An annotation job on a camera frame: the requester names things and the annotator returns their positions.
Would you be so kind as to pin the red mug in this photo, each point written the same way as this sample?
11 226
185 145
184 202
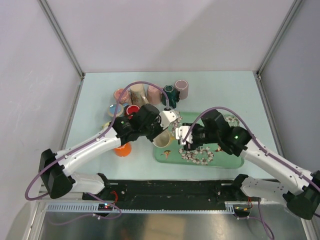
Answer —
130 110

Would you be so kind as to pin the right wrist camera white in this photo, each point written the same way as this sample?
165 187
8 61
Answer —
183 135

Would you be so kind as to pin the yellow mug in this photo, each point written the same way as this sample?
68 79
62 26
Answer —
163 140

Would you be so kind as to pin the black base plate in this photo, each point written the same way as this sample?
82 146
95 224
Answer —
172 194

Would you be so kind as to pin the mauve mug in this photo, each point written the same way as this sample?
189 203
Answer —
182 86

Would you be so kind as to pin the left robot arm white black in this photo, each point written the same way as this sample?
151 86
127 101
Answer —
58 170

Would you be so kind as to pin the orange mug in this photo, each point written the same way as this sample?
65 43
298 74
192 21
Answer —
124 150

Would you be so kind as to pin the pink mug left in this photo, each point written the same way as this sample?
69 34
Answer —
123 96

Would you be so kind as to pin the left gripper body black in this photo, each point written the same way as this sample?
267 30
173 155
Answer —
150 131

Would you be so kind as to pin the blue floral mug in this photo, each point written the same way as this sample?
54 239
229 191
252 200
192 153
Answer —
117 111

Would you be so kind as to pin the grey cable duct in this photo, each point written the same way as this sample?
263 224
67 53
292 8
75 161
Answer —
97 207

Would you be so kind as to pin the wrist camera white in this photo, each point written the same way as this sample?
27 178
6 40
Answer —
183 135
167 117

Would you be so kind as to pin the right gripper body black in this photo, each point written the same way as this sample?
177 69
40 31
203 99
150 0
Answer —
201 136

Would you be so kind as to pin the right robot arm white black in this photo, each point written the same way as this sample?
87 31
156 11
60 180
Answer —
296 188

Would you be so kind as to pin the dark green mug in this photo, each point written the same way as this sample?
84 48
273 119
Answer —
173 95

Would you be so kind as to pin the light pink mug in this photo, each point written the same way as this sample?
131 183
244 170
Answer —
153 95

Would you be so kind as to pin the green floral tray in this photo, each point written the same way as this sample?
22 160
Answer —
207 155

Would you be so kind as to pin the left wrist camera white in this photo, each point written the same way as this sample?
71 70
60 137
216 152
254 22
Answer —
167 117

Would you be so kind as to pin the cream floral mug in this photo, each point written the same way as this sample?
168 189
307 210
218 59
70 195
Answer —
138 94

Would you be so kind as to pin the light green mug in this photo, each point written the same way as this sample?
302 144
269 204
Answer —
106 125

